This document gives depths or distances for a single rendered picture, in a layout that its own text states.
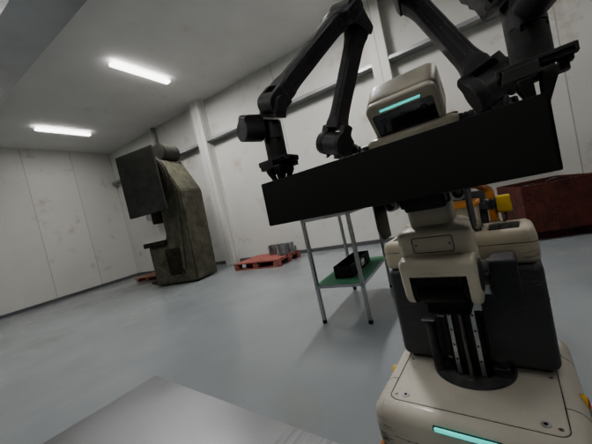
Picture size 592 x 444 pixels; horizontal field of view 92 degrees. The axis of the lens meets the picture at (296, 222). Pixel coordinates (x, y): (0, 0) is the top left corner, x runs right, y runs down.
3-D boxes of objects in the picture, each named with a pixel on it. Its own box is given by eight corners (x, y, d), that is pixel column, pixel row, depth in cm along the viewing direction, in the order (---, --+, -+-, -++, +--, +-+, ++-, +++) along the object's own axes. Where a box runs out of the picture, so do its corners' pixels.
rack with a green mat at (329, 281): (321, 323, 255) (295, 203, 251) (353, 288, 334) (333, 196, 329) (373, 324, 232) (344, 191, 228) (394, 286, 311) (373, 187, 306)
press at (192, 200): (230, 269, 689) (199, 139, 676) (178, 290, 566) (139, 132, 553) (188, 273, 776) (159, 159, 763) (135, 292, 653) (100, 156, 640)
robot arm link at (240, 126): (287, 95, 76) (270, 98, 82) (249, 91, 69) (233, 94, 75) (286, 142, 80) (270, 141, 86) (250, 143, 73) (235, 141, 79)
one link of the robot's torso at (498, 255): (436, 303, 115) (424, 243, 114) (525, 305, 98) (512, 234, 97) (420, 335, 94) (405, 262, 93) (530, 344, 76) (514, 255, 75)
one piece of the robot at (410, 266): (406, 281, 123) (369, 141, 113) (515, 279, 100) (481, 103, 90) (388, 315, 102) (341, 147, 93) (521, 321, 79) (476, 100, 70)
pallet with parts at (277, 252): (302, 255, 651) (299, 240, 649) (281, 266, 572) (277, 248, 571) (257, 261, 717) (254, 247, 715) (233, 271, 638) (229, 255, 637)
